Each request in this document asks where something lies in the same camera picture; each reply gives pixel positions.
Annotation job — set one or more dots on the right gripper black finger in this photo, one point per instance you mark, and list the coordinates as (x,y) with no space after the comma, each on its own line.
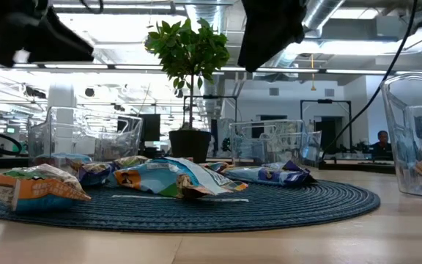
(269,25)

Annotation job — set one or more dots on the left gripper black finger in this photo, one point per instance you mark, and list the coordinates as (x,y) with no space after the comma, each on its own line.
(57,44)

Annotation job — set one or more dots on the granola bar white wrapper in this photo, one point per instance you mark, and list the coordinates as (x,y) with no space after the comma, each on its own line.
(159,176)

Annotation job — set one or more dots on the yellow hanging ceiling fixture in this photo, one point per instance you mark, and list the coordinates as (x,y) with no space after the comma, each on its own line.
(312,86)

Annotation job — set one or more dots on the green plant in black pot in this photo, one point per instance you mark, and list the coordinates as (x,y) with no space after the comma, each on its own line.
(189,51)

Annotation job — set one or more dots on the clear plastic bin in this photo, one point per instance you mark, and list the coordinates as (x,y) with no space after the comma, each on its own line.
(409,146)
(86,128)
(269,139)

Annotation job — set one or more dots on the black monitor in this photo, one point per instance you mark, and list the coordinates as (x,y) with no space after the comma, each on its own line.
(150,128)

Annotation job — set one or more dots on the person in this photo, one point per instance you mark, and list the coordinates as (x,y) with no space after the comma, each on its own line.
(382,146)

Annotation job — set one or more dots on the round dark blue woven placemat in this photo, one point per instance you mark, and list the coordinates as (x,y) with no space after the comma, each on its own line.
(233,216)

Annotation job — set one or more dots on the black metal stand frame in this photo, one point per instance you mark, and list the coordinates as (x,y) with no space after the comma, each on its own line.
(324,101)
(211,97)

